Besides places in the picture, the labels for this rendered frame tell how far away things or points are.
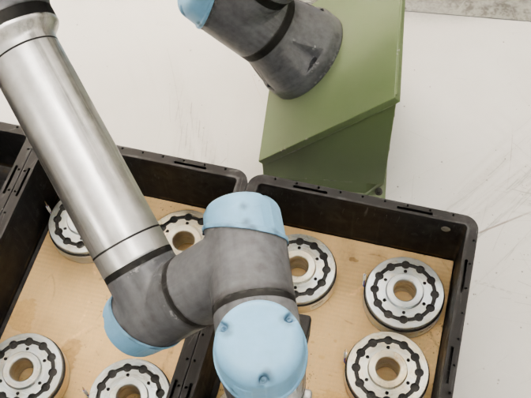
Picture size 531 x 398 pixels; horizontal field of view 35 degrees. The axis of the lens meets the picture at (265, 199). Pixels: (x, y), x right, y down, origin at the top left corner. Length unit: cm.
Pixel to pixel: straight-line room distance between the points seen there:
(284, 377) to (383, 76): 58
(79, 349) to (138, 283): 33
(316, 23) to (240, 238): 58
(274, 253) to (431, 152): 70
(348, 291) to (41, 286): 42
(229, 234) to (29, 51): 28
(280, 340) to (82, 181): 27
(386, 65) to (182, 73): 47
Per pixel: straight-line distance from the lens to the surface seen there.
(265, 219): 75
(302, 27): 124
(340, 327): 111
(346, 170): 128
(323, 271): 111
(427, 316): 109
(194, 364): 99
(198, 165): 111
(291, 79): 125
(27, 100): 86
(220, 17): 119
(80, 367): 113
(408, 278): 110
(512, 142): 144
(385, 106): 113
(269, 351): 67
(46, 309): 117
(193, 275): 76
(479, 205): 136
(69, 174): 83
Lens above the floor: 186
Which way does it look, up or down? 60 degrees down
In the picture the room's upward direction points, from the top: 5 degrees counter-clockwise
